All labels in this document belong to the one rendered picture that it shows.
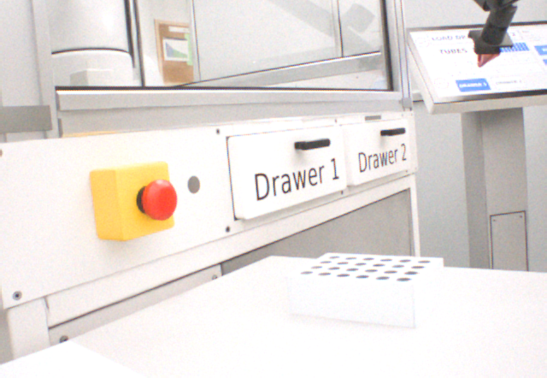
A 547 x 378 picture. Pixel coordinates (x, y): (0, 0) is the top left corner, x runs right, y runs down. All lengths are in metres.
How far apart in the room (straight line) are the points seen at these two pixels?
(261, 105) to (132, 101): 0.25
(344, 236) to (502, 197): 0.79
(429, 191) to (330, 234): 1.61
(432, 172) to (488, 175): 0.87
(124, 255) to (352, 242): 0.55
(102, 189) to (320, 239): 0.49
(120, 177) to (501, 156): 1.33
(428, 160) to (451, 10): 0.67
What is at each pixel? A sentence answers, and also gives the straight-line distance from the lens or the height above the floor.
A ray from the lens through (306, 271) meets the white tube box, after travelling 0.52.
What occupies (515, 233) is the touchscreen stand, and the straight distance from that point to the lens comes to 1.75.
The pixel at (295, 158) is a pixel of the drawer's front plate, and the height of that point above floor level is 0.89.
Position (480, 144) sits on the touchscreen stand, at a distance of 1.67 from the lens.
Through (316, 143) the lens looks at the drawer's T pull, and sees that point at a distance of 0.79.
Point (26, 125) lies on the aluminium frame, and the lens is 0.53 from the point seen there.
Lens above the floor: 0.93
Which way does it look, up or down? 4 degrees down
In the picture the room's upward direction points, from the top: 5 degrees counter-clockwise
